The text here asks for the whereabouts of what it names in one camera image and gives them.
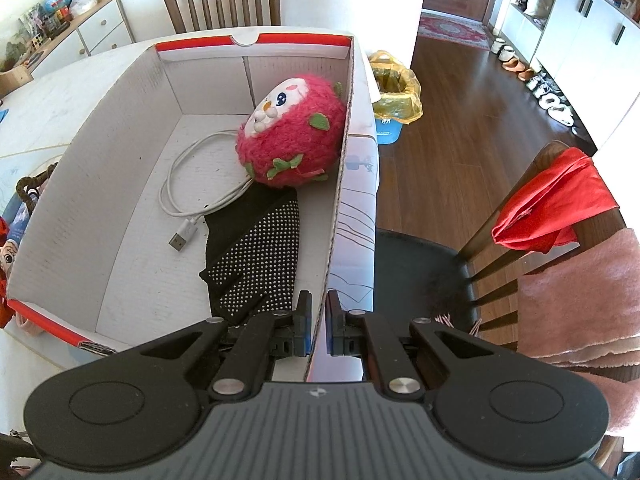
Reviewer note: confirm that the pink strawberry plush toy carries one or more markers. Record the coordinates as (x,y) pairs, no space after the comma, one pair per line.
(294,136)

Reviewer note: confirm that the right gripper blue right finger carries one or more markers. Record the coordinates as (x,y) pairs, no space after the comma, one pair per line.
(341,338)

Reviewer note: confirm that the red cloth on chair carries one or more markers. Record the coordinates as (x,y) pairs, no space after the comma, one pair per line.
(541,215)

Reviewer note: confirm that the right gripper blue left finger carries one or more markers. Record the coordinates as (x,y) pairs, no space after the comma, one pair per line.
(302,324)

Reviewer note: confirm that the row of shoes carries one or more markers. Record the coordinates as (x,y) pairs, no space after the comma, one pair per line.
(539,84)

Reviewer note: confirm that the black dotted glove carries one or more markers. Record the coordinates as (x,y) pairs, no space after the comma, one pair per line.
(251,254)

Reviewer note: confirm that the pink towel on chair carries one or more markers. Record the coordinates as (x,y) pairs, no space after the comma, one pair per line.
(584,312)

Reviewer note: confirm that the cardboard box on sideboard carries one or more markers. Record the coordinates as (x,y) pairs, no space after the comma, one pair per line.
(14,79)

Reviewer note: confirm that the red cardboard shoe box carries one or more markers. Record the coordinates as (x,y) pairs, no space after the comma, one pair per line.
(96,266)

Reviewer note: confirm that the blue tissue pack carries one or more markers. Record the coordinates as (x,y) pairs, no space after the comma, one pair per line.
(17,216)

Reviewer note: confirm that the red patterned doormat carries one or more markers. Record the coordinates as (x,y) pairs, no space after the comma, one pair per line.
(453,28)

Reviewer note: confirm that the white wooden sideboard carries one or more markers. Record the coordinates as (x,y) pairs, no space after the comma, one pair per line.
(101,29)

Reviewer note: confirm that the wooden chair beside table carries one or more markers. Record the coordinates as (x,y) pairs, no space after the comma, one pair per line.
(475,288)

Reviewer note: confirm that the red scarf with doll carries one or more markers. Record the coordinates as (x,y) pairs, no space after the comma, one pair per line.
(8,253)

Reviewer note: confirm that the yellow bag trash bin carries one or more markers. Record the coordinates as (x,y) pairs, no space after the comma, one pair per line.
(400,102)

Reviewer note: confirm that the white wall cabinet unit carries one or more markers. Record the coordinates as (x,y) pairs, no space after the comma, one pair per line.
(591,50)

